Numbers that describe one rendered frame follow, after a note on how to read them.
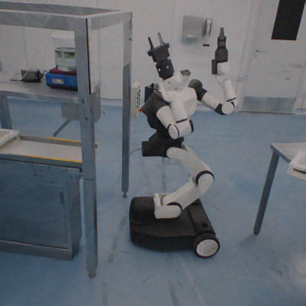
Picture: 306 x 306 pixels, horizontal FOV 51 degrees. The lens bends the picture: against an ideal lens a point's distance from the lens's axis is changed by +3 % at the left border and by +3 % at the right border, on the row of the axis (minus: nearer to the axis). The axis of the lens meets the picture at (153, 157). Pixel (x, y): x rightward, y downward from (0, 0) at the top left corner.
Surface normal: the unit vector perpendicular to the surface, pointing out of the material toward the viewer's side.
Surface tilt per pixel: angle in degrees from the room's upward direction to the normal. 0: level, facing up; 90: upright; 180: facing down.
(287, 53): 90
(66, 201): 90
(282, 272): 0
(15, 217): 90
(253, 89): 90
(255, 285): 0
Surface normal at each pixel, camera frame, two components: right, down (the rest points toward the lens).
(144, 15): 0.00, 0.45
